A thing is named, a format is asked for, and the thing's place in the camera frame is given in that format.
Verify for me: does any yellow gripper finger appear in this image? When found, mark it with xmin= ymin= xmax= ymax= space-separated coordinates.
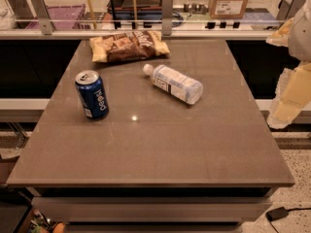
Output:
xmin=267 ymin=61 xmax=311 ymax=129
xmin=265 ymin=18 xmax=294 ymax=47

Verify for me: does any clear plastic water bottle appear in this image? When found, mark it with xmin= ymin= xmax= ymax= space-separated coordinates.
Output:
xmin=143 ymin=64 xmax=203 ymax=105

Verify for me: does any cardboard box with label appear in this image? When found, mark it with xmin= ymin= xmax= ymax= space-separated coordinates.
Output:
xmin=208 ymin=0 xmax=249 ymax=19

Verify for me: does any black power adapter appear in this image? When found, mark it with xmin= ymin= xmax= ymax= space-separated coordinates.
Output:
xmin=265 ymin=207 xmax=289 ymax=221

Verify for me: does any brown chip bag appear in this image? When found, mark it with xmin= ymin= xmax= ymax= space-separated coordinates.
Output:
xmin=89 ymin=31 xmax=170 ymax=63

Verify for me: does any blue pepsi can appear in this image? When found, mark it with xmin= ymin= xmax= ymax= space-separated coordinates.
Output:
xmin=75 ymin=70 xmax=109 ymax=119

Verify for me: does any yellow pole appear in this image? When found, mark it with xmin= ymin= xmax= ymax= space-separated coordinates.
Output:
xmin=87 ymin=0 xmax=97 ymax=29

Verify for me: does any purple plastic crate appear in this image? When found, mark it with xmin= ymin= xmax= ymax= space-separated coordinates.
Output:
xmin=25 ymin=3 xmax=87 ymax=30

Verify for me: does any grey table base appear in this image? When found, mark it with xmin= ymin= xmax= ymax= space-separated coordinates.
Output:
xmin=32 ymin=196 xmax=272 ymax=233

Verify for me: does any metal railing post right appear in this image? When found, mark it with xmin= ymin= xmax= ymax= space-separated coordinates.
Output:
xmin=277 ymin=0 xmax=306 ymax=20

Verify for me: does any metal railing post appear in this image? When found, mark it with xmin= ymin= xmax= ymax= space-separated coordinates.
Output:
xmin=31 ymin=0 xmax=53 ymax=35
xmin=277 ymin=0 xmax=306 ymax=20
xmin=161 ymin=0 xmax=173 ymax=36

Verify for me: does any metal railing post middle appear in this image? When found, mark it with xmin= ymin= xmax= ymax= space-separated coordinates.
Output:
xmin=161 ymin=0 xmax=173 ymax=36

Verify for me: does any metal railing post left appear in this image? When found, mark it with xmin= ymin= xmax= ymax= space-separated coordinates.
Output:
xmin=31 ymin=0 xmax=53 ymax=35

